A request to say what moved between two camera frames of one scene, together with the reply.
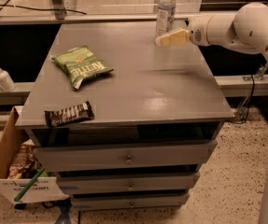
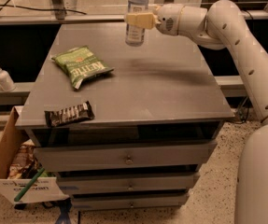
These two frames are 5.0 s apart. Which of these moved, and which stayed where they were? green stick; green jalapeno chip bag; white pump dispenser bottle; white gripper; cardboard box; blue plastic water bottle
Moved: white gripper; blue plastic water bottle
Stayed: cardboard box; green jalapeno chip bag; green stick; white pump dispenser bottle
